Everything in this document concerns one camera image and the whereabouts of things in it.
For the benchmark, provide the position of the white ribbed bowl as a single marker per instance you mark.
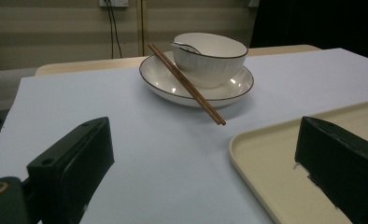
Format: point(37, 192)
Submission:
point(210, 62)

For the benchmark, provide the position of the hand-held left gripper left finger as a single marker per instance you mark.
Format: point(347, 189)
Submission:
point(70, 168)

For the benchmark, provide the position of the white table cover sheet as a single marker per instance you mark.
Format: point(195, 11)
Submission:
point(160, 155)

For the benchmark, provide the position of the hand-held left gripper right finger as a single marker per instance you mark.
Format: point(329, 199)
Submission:
point(341, 155)

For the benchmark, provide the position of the white plate with brown rim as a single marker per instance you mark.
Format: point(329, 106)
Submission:
point(172, 82)

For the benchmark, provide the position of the beige plastic tray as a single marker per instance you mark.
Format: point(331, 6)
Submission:
point(266, 165)

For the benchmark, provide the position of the white wall socket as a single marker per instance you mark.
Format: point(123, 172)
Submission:
point(113, 2)

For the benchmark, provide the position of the brown wooden chopstick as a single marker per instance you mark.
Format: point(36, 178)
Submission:
point(185, 85)
point(190, 83)

